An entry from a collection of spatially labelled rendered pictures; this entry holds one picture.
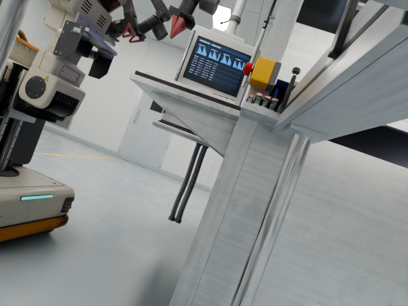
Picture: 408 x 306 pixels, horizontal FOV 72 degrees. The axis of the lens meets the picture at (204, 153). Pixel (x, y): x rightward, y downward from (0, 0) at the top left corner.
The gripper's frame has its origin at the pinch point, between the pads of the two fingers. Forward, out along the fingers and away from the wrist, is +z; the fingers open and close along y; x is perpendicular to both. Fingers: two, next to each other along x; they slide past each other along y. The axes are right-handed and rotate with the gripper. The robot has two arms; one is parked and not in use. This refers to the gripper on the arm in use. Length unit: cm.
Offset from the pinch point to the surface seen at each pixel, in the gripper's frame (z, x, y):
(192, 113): 22.3, -2.4, 22.0
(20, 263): 112, 12, -14
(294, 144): 21, -34, 54
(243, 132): 21.0, -12.5, 41.5
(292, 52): -9.3, -12.5, 43.1
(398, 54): 17, -77, 51
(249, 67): 4.1, -20.0, 33.8
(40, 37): -20, 516, -491
